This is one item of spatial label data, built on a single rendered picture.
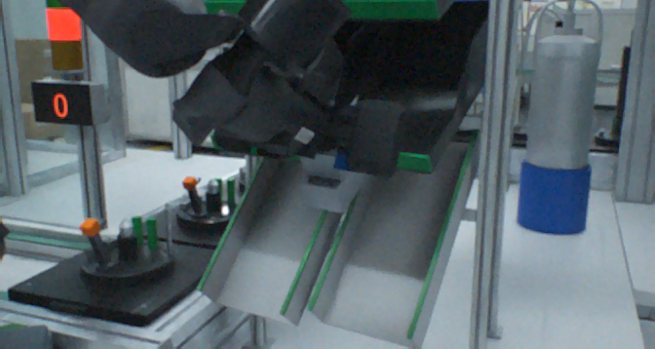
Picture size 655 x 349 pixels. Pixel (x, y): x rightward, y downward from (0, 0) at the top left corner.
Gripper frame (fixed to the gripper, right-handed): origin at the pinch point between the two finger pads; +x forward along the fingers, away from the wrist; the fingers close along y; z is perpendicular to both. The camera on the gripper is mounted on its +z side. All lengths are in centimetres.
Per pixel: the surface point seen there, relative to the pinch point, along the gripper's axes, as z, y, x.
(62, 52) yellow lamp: 11, 62, 13
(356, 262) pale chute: -11.3, 4.4, 20.6
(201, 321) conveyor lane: -24.1, 24.4, 18.5
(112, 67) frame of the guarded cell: 30, 142, 89
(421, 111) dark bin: 8.7, -0.5, 18.8
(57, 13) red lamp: 16, 62, 10
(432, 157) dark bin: 1.8, -6.2, 11.0
